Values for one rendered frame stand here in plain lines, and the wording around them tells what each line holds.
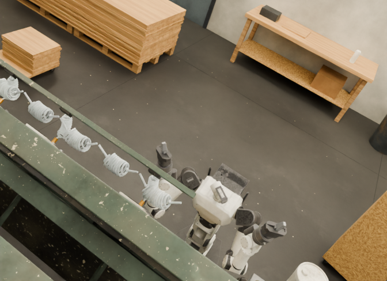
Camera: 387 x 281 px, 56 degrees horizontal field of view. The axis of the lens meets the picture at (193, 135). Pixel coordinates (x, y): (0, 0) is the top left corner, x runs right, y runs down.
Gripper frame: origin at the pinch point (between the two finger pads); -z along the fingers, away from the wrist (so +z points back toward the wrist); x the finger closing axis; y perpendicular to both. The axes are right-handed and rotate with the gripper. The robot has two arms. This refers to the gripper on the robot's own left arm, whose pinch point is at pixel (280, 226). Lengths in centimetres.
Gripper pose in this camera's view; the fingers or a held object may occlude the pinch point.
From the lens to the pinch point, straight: 187.4
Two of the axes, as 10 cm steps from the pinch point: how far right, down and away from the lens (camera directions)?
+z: -4.6, 5.1, 7.2
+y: 0.5, -8.0, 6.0
